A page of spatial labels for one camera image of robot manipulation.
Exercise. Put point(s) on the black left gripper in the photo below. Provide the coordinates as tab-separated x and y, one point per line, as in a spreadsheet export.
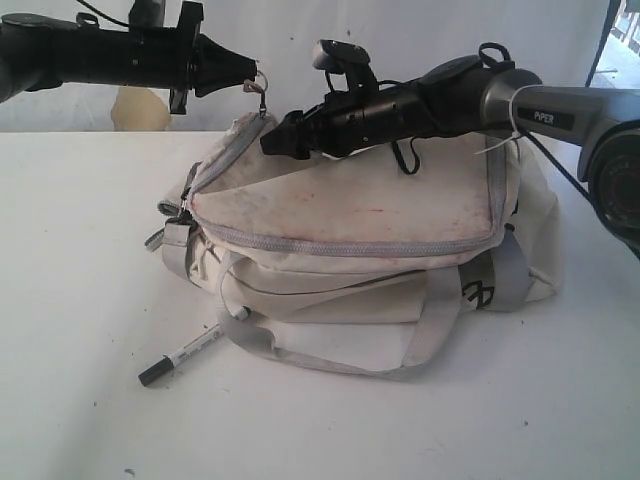
177	59

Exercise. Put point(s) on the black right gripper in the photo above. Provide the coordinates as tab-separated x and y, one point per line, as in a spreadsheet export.
346	121

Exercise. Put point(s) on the zipper pull with metal ring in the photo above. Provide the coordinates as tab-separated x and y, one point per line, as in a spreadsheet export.
258	86

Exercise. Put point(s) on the white fabric duffel bag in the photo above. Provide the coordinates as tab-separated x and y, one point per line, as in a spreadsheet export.
356	241

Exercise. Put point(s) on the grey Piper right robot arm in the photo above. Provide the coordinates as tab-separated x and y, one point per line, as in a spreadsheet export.
482	92

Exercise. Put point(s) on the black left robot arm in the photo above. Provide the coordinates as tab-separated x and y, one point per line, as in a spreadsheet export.
40	53

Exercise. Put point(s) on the white marker black cap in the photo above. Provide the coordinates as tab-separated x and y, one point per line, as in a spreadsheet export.
170	362

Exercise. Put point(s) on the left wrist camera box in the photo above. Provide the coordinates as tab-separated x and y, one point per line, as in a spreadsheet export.
147	13

